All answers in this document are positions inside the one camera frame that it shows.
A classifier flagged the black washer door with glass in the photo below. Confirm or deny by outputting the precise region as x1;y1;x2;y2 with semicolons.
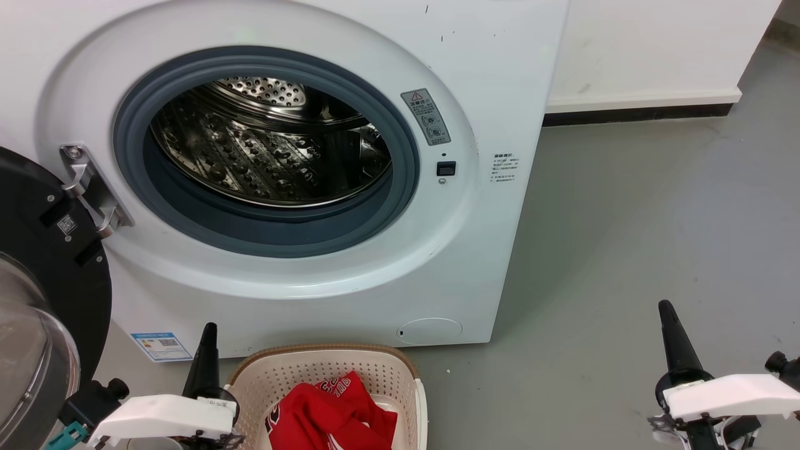
0;146;113;450

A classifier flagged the white front-load washing machine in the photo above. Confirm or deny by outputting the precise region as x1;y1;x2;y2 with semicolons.
0;0;571;362

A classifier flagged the small text sticker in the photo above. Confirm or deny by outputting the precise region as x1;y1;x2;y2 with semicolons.
491;152;519;186

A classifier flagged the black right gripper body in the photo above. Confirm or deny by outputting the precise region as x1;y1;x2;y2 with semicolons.
648;369;763;450

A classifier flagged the grey warning label sticker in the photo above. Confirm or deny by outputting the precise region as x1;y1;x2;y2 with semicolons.
401;89;451;147

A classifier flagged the metal door hinge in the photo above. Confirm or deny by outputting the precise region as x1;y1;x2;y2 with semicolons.
59;143;135;238

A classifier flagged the blue energy label sticker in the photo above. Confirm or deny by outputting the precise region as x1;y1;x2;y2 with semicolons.
130;332;193;363

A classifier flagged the round white filter cover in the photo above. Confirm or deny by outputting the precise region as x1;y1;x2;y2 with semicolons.
397;317;464;346

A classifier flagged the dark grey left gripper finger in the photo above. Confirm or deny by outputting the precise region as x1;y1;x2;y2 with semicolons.
182;323;211;398
203;323;221;401

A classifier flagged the stainless steel washing machine drum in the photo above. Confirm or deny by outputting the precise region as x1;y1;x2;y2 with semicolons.
150;77;393;209

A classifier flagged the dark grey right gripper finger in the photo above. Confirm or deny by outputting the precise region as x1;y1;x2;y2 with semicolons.
664;300;714;379
657;301;688;383

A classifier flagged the cream plastic laundry basket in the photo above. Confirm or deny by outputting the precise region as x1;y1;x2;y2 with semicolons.
225;343;429;450

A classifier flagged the red garment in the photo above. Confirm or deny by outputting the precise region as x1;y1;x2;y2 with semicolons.
266;371;399;450

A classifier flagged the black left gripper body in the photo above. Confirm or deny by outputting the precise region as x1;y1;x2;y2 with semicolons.
178;386;246;450

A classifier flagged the white and black baseboard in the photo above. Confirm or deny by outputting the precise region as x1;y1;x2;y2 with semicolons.
542;87;743;128

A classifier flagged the grey rubber door gasket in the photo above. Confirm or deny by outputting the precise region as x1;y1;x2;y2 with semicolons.
112;46;421;259

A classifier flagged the teal cable connector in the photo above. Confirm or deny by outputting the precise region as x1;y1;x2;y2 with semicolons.
45;422;89;450

